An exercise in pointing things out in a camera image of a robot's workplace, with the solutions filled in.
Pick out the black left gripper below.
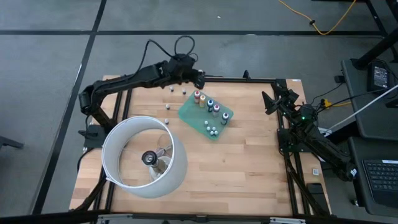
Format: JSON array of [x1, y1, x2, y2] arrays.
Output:
[[178, 66, 206, 90]]

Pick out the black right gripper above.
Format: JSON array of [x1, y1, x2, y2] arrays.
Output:
[[261, 81, 302, 116]]

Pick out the translucent green plastic tray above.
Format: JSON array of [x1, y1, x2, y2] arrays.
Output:
[[177, 89, 234, 141]]

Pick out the white thin rod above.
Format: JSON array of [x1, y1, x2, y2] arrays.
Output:
[[325, 83, 398, 134]]

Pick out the black flat phone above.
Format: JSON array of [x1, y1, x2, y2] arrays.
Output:
[[306, 182, 326, 200]]

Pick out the black side desk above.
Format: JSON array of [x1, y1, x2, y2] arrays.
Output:
[[341, 58, 398, 140], [348, 136, 398, 218]]

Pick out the black power adapter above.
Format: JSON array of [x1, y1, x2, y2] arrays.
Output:
[[367, 61, 392, 93]]

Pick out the black stand legs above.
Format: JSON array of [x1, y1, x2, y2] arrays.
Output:
[[351, 0, 398, 70]]

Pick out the black laptop keyboard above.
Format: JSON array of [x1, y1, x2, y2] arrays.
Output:
[[362, 159, 398, 208]]

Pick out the grey chair base leg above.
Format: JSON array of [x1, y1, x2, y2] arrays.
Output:
[[0, 136, 25, 151]]

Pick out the black aluminium table frame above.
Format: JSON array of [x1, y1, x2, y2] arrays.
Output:
[[74, 74, 330, 218]]

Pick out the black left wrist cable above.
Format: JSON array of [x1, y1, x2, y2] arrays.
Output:
[[136, 35, 200, 74]]

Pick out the yellow extension cable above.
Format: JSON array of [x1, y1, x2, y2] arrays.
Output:
[[278, 0, 358, 35]]

